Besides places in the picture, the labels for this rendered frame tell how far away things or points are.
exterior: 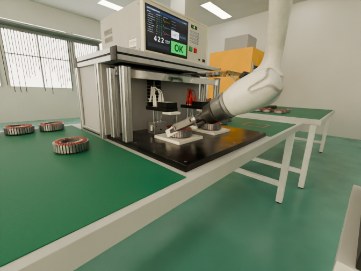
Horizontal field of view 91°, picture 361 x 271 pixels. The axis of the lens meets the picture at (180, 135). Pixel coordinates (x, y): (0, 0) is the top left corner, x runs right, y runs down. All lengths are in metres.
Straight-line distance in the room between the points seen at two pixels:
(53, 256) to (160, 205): 0.19
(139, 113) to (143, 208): 0.62
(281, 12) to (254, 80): 0.20
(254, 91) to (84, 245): 0.50
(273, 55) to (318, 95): 5.22
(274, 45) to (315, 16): 5.57
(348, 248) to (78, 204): 0.45
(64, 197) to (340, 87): 5.81
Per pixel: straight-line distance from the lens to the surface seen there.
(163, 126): 0.86
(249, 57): 4.46
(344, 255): 0.38
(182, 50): 0.96
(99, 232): 0.35
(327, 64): 5.94
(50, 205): 0.44
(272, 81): 0.54
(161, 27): 0.89
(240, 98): 0.55
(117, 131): 0.81
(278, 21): 0.66
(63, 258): 0.35
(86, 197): 0.43
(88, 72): 0.98
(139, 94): 0.93
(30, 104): 6.98
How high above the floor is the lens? 0.96
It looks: 14 degrees down
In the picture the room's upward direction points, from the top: 2 degrees clockwise
